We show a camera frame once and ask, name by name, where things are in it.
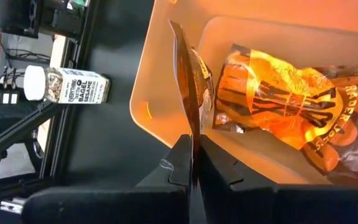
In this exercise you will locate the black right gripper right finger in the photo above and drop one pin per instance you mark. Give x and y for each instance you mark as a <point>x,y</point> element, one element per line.
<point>259,205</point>

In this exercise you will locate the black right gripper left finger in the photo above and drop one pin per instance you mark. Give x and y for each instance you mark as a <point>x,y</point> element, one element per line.
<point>120,205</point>

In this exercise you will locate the orange cinnamon stick packet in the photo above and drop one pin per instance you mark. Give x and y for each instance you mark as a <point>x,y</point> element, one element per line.
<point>291,102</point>

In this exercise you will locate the white-cap bagel sesame spice jar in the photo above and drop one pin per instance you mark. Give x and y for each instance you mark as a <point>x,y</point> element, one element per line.
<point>79,88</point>

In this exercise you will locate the brown spice packet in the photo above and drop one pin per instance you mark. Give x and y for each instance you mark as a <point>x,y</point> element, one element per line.
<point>186,77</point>

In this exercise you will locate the orange plastic bin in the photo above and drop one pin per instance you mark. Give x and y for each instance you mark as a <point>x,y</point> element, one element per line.
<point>160,93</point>

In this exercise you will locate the black hub with white ports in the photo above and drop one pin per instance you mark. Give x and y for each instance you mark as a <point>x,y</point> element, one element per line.
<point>0,98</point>

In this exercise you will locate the black aluminium table frame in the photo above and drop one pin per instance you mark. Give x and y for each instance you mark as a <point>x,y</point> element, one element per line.
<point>11,133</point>

